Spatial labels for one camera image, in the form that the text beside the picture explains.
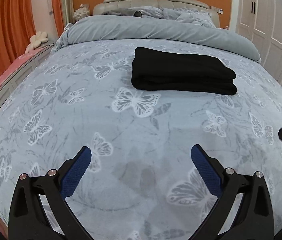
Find pink topped side cabinet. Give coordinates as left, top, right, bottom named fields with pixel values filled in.
left=0, top=43, right=54, bottom=109

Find grey folded duvet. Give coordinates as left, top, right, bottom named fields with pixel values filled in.
left=52, top=15, right=261, bottom=62

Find wall switch panel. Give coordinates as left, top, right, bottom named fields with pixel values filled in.
left=217, top=8, right=223, bottom=14

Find grey butterfly pillow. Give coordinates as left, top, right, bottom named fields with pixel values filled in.
left=102, top=6, right=219, bottom=28

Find cream flower plush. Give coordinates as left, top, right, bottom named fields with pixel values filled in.
left=25, top=31, right=48, bottom=54

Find butterfly print bed sheet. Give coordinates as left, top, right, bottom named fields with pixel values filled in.
left=0, top=40, right=282, bottom=239

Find white decorative ornament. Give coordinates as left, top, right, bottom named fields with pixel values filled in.
left=73, top=4, right=90, bottom=22

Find beige padded headboard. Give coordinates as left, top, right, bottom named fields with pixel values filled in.
left=93, top=0, right=220, bottom=28

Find black pants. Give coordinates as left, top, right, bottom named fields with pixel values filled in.
left=131, top=47, right=237, bottom=96

